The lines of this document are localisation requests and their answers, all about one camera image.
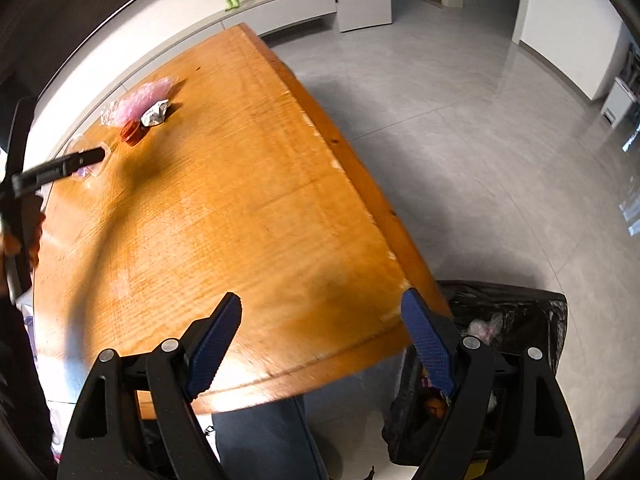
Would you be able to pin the translucent plastic bag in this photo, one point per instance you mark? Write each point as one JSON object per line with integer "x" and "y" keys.
{"x": 482, "y": 329}

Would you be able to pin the black wall television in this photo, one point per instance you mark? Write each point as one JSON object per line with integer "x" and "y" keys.
{"x": 75, "y": 10}

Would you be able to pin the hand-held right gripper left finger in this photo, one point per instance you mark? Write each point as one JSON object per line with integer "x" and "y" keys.
{"x": 215, "y": 345}

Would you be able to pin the person's left hand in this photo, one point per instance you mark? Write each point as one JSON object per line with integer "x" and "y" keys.
{"x": 32, "y": 240}

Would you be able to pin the pink plastic bag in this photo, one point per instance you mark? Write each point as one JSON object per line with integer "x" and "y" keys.
{"x": 142, "y": 95}

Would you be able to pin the person's jeans leg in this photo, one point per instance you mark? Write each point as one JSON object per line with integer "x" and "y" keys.
{"x": 265, "y": 435}

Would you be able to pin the clear plastic container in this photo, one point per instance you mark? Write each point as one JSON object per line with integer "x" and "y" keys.
{"x": 85, "y": 175}

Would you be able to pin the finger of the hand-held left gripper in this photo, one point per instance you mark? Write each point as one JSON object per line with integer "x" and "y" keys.
{"x": 15, "y": 135}
{"x": 60, "y": 169}

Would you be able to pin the white floor appliance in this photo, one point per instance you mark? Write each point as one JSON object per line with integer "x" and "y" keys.
{"x": 617, "y": 105}

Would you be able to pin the trash bin with black bag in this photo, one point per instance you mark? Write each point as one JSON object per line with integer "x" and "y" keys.
{"x": 525, "y": 315}

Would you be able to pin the silver foil wrapper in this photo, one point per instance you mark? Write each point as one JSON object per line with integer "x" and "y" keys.
{"x": 154, "y": 115}

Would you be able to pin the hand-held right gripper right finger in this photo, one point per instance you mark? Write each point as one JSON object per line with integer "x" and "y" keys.
{"x": 430, "y": 345}

